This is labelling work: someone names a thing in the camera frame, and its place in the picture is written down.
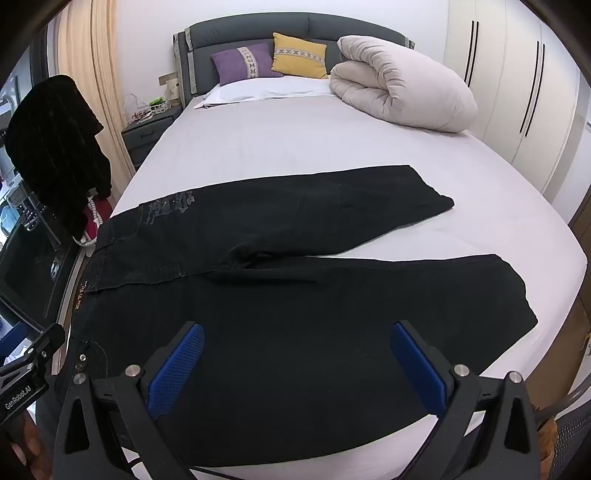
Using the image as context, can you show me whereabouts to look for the yellow pillow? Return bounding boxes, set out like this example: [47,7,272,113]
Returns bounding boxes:
[271,32,329,80]

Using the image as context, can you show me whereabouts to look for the folded beige duvet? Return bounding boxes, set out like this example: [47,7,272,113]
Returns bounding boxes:
[329,35,478,134]

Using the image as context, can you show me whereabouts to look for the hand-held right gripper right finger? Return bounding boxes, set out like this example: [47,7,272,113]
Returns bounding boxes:
[390,320,541,480]

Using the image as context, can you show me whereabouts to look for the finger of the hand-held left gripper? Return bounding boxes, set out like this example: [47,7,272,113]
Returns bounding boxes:
[0,322,66,370]

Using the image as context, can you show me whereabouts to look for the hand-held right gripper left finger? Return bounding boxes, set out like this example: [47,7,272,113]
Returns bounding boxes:
[53,320,206,480]

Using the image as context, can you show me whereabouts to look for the clear plastic bag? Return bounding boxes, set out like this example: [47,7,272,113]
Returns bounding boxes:
[124,93,149,123]

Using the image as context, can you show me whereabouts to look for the white pillow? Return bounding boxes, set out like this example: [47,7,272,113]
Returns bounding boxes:
[194,76,335,110]

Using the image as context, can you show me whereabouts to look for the pink and white cloth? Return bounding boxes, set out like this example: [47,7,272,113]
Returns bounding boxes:
[71,191,112,248]

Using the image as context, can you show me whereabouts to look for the grey nightstand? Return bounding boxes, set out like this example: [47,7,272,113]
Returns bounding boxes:
[121,104,183,169]

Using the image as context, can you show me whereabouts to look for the purple pillow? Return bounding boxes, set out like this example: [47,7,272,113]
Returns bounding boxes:
[211,43,283,87]

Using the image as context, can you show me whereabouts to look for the beige curtain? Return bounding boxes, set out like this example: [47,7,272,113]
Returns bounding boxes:
[55,0,139,222]

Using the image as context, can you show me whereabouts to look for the person's left hand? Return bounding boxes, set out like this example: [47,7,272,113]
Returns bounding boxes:
[8,422,47,468]

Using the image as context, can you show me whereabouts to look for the white wardrobe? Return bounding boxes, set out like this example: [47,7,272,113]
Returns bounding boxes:
[443,0,591,222]

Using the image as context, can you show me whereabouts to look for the glass window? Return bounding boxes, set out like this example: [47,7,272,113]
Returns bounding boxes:
[0,74,86,333]

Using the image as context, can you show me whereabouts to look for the black pants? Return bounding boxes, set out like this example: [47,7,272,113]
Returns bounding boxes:
[55,165,539,472]

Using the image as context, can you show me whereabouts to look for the bed with white sheet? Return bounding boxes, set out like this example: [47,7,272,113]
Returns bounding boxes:
[34,76,585,480]

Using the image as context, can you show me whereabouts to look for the small beige box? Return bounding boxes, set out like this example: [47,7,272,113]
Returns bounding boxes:
[159,73,181,101]

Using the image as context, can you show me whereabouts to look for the hanging black garment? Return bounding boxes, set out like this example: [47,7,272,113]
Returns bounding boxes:
[4,75,113,241]

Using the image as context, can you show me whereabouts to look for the black mesh chair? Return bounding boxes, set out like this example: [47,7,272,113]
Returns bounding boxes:
[531,383,591,480]

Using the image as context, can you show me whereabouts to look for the grey padded headboard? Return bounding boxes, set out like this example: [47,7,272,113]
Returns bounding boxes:
[173,11,415,108]

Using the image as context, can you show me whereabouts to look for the white wire basket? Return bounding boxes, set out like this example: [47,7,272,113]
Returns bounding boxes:
[134,102,175,121]

